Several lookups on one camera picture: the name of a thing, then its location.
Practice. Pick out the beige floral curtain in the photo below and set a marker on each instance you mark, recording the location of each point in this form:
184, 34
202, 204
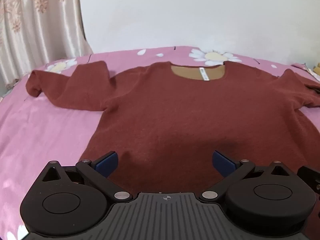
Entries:
37, 30

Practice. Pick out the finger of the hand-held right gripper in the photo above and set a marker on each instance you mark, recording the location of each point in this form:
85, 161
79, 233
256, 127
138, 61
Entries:
311, 177

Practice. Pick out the reddish brown sweater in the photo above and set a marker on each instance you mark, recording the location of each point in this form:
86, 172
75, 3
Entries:
162, 110

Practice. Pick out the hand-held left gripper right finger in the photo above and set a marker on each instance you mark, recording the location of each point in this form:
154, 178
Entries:
223, 164

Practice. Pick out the pink floral pillow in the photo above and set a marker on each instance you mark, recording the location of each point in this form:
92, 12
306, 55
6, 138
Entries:
301, 67

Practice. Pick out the yellow object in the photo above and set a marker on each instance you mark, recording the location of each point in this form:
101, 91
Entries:
317, 72

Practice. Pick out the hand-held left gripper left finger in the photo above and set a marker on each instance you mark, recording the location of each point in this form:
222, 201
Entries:
107, 163

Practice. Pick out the pink floral bed sheet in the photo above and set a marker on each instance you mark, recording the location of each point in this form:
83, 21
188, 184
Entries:
50, 130

